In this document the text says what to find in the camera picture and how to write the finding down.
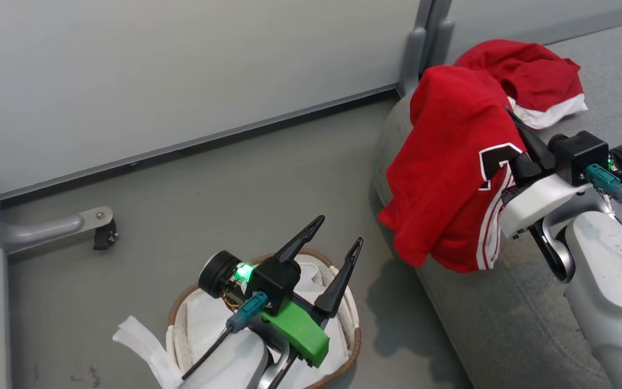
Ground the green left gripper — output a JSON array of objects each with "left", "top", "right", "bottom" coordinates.
[{"left": 261, "top": 215, "right": 364, "bottom": 368}]

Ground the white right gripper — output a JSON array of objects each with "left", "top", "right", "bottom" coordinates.
[{"left": 500, "top": 107, "right": 592, "bottom": 239}]

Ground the red basketball jersey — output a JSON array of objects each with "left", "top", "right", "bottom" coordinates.
[{"left": 377, "top": 39, "right": 588, "bottom": 273}]

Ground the grey fabric sofa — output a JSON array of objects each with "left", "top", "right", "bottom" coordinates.
[{"left": 369, "top": 19, "right": 622, "bottom": 389}]

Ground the white basket with brown rim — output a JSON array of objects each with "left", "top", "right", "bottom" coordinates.
[{"left": 166, "top": 249, "right": 362, "bottom": 389}]

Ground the black caster wheel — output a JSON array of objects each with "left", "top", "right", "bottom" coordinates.
[{"left": 93, "top": 219, "right": 119, "bottom": 251}]

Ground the grey metal partition foot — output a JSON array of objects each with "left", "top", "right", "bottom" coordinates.
[{"left": 0, "top": 197, "right": 114, "bottom": 254}]

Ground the teal plug black cable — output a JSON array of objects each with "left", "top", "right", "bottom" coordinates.
[
  {"left": 181, "top": 291, "right": 269, "bottom": 381},
  {"left": 585, "top": 164, "right": 622, "bottom": 237}
]

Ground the grey partition foot bracket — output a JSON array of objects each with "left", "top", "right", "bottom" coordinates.
[
  {"left": 430, "top": 19, "right": 456, "bottom": 68},
  {"left": 400, "top": 27, "right": 428, "bottom": 98}
]

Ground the white partition panel metal frame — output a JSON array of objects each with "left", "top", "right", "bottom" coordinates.
[{"left": 0, "top": 0, "right": 436, "bottom": 202}]

